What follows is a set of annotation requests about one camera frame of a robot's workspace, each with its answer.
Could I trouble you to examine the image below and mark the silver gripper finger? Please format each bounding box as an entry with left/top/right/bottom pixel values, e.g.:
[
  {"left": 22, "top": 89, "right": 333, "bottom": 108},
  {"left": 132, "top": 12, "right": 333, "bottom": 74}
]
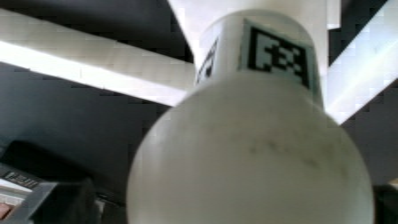
[{"left": 0, "top": 163, "right": 58, "bottom": 224}]

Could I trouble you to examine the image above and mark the white lamp bulb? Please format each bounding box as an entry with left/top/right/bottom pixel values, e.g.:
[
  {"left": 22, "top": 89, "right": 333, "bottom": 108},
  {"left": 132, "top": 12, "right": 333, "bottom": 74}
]
[{"left": 125, "top": 9, "right": 377, "bottom": 224}]

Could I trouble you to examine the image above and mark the white U-shaped fence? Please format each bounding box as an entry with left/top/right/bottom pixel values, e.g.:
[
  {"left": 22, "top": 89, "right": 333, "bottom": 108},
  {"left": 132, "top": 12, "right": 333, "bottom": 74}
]
[{"left": 0, "top": 2, "right": 398, "bottom": 122}]

